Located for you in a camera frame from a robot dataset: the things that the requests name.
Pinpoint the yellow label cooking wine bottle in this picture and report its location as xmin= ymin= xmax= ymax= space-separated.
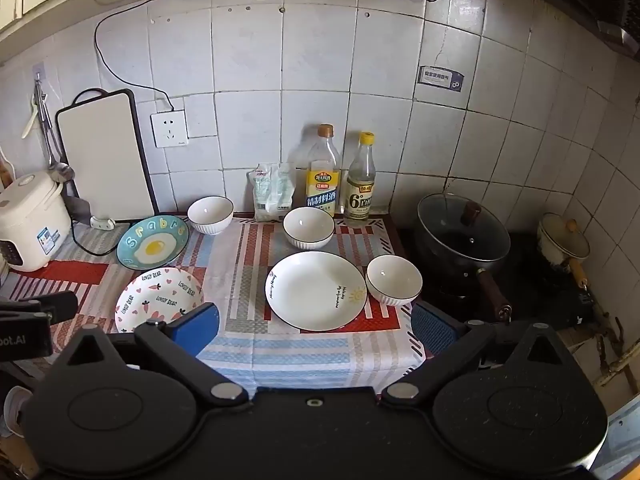
xmin=306 ymin=124 xmax=342 ymax=216

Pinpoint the white cutting board black rim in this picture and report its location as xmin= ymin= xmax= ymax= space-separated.
xmin=55 ymin=88 xmax=158 ymax=223

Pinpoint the white salt bag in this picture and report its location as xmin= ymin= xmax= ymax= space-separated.
xmin=247 ymin=162 xmax=295 ymax=222

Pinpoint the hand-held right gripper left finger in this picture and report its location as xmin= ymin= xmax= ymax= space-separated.
xmin=60 ymin=302 xmax=250 ymax=409

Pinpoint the hanging metal ladle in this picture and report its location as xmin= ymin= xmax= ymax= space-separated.
xmin=36 ymin=80 xmax=76 ymax=183

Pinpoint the white ribbed bowl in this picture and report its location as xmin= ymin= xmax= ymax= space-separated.
xmin=187 ymin=196 xmax=235 ymax=236
xmin=366 ymin=254 xmax=423 ymax=307
xmin=283 ymin=207 xmax=336 ymax=252

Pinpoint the striped patchwork table mat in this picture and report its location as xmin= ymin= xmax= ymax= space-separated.
xmin=0 ymin=212 xmax=426 ymax=391

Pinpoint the black gas stove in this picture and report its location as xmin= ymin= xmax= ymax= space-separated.
xmin=400 ymin=230 xmax=597 ymax=332

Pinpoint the cream enamel pot wooden handle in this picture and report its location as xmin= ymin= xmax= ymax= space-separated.
xmin=537 ymin=212 xmax=592 ymax=286

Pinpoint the black rice cooker cable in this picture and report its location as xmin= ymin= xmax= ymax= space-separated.
xmin=69 ymin=209 xmax=122 ymax=257

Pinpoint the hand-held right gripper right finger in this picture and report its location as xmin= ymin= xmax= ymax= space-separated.
xmin=381 ymin=302 xmax=576 ymax=409

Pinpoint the white wall socket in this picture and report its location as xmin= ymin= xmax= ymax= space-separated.
xmin=151 ymin=109 xmax=190 ymax=149

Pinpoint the rusty pale pipe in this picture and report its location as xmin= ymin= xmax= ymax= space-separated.
xmin=594 ymin=317 xmax=640 ymax=387

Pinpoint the black wall cable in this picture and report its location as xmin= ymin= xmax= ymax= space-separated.
xmin=93 ymin=0 xmax=442 ymax=113

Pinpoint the clear vinegar bottle yellow cap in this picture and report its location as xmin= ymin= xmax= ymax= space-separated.
xmin=344 ymin=131 xmax=377 ymax=225

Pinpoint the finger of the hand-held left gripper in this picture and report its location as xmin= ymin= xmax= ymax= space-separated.
xmin=0 ymin=291 xmax=79 ymax=328

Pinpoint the black wok with glass lid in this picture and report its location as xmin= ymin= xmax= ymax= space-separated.
xmin=416 ymin=192 xmax=513 ymax=323

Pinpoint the blue fried egg print plate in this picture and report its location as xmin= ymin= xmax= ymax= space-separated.
xmin=116 ymin=217 xmax=190 ymax=271

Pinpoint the white rice cooker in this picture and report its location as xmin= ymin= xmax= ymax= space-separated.
xmin=0 ymin=171 xmax=72 ymax=273

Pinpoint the white sun print plate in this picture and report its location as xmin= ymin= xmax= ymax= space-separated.
xmin=265 ymin=251 xmax=365 ymax=332

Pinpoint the blue wall sticker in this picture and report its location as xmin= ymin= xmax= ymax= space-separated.
xmin=418 ymin=65 xmax=465 ymax=94

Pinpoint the hanging white spoon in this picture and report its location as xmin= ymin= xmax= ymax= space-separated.
xmin=22 ymin=94 xmax=41 ymax=139

